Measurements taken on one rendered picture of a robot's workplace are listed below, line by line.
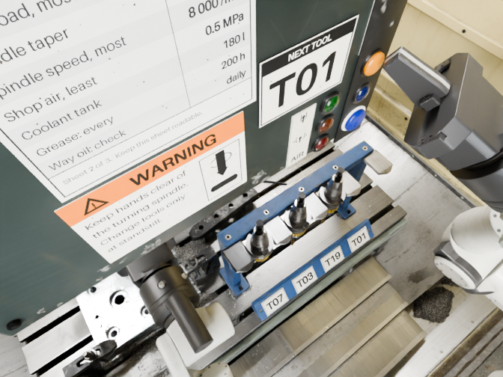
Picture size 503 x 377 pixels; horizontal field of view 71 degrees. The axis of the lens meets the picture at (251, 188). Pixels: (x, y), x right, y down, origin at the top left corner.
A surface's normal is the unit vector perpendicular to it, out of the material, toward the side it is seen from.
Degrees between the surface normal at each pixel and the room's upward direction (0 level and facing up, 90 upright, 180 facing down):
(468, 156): 90
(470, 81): 30
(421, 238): 24
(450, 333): 17
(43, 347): 0
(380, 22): 90
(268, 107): 90
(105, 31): 90
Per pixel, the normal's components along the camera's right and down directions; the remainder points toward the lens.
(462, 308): -0.18, -0.70
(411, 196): -0.35, -0.27
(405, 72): -0.42, 0.78
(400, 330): 0.11, -0.58
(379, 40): 0.58, 0.70
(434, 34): -0.82, 0.50
